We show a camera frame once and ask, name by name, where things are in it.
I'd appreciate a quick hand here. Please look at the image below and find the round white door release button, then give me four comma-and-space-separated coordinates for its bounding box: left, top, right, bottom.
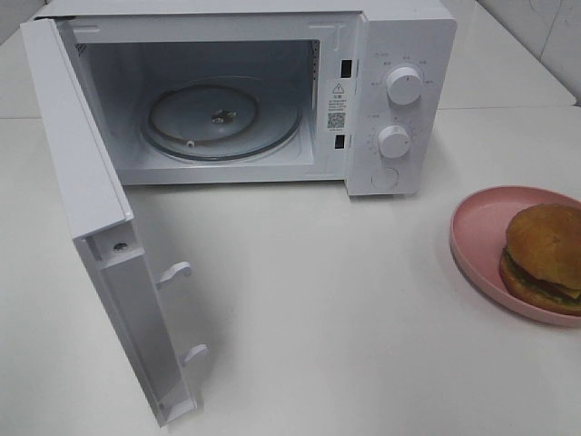
371, 167, 399, 192

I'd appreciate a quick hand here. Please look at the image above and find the burger with sesame-free bun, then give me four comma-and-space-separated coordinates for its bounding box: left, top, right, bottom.
498, 203, 580, 317

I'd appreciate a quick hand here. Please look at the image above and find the glass microwave turntable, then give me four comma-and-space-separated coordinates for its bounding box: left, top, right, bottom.
142, 76, 302, 162

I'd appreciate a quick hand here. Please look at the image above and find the white microwave oven body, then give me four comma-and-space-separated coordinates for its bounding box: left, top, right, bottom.
29, 1, 457, 196

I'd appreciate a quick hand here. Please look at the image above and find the white microwave knob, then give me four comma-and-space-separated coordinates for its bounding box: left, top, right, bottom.
386, 65, 423, 105
378, 124, 410, 159

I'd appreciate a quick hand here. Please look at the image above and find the white microwave door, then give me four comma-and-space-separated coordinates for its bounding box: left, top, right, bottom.
21, 18, 207, 426

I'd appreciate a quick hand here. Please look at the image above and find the pink round plate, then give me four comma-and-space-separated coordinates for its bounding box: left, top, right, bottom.
449, 186, 580, 328

